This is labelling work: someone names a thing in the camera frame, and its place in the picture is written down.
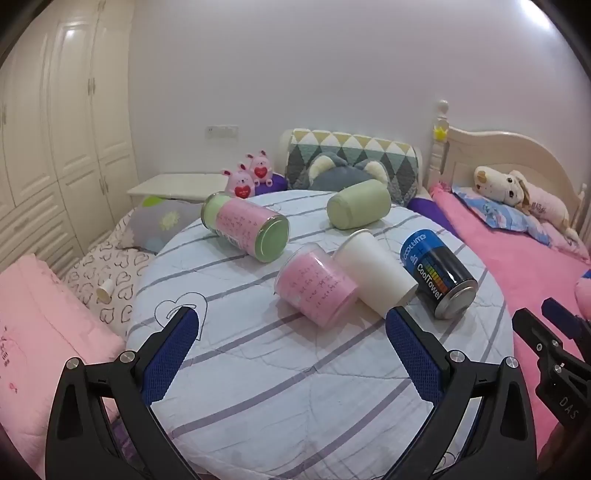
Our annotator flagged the blue floral pillow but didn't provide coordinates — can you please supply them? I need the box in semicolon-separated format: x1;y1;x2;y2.
451;185;591;264

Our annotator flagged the cream wardrobe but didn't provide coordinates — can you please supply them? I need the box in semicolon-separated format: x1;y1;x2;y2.
0;0;139;278

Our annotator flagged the grey eared plush cushion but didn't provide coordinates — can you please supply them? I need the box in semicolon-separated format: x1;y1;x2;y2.
307;154;389;190

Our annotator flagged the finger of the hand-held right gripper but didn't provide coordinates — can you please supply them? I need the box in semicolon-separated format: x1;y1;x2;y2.
541;298;591;352
512;308;566;370

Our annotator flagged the striped white tablecloth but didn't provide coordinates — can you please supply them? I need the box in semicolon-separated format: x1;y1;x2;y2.
126;189;515;480

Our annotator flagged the green lidded pink can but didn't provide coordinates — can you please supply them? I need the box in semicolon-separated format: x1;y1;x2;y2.
201;191;291;264

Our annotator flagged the purple cushion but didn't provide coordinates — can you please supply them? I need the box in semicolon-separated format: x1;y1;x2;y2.
254;173;289;197

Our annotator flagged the grey pillow with green flower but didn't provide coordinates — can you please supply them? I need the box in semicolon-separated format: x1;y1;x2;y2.
127;196;206;254

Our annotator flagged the cream wooden bed headboard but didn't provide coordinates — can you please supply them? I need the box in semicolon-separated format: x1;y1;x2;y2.
427;99;591;232

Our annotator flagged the purple cloth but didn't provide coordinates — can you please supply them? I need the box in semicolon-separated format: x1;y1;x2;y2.
409;196;446;220

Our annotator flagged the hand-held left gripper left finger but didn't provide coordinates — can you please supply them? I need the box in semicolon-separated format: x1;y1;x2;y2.
45;305;201;480

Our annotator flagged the pink cushion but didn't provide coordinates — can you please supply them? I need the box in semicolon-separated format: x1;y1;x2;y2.
575;272;591;315

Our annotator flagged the white bedside table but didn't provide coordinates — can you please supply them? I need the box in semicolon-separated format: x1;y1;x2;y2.
127;173;232;204

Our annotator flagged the cream plush dog toy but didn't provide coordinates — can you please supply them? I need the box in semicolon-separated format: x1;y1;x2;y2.
474;165;580;245

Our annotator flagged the bright pink blanket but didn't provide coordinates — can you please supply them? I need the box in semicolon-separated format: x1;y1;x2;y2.
429;185;591;446

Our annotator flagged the pale pink quilt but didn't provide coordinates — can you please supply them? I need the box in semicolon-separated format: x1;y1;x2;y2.
0;254;127;462

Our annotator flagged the heart patterned pillow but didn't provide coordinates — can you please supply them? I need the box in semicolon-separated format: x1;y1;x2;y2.
62;215;153;337

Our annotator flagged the white paper cup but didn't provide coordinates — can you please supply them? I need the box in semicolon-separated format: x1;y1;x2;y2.
332;229;419;320

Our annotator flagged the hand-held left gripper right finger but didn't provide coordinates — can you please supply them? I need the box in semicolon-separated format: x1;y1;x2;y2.
385;305;540;480

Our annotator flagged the pink label clear can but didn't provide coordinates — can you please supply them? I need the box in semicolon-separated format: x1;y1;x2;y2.
273;243;360;328

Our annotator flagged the pink bunny plush toy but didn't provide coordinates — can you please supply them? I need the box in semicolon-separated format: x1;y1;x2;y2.
225;162;256;200
246;150;274;186

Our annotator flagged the triangle patterned cushion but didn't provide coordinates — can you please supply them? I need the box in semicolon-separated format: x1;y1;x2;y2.
285;129;423;206

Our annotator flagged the pale green cup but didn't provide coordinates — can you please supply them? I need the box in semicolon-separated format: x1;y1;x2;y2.
326;179;392;230

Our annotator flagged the blue and black can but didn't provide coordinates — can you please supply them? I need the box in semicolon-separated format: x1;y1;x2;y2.
399;229;478;320

